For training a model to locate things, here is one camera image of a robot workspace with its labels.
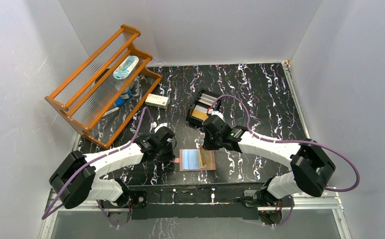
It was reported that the black card tray box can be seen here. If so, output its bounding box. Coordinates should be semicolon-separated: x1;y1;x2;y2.
186;89;221;127

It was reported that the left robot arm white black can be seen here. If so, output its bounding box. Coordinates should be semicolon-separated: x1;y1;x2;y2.
49;124;175;209

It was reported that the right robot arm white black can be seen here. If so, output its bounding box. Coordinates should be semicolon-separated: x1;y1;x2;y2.
202;115;336;206

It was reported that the gold card in tray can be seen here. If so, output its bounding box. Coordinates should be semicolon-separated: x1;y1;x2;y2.
191;109;208;122

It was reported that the grey white card stack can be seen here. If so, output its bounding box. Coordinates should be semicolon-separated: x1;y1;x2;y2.
197;93;221;108

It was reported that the white red small box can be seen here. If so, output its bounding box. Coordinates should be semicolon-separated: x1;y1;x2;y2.
145;94;170;109

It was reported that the white pen under shelf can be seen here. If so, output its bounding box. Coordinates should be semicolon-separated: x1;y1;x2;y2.
102;107;120;117

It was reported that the blue cap bottle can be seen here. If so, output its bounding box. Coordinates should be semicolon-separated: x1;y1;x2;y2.
114;87;132;107

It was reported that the orange wooden shelf rack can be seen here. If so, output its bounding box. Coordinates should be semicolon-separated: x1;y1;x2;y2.
45;24;162;149

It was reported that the white blue tube package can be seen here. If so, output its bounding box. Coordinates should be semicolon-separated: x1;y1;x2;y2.
112;56;139;80

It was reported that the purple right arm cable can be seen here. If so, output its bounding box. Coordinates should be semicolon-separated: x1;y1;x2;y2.
209;94;361;228

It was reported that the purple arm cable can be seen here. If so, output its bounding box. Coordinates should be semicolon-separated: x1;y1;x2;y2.
41;107;156;228
209;94;361;228

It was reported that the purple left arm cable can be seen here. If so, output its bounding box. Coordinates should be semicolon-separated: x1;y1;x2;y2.
41;107;156;228

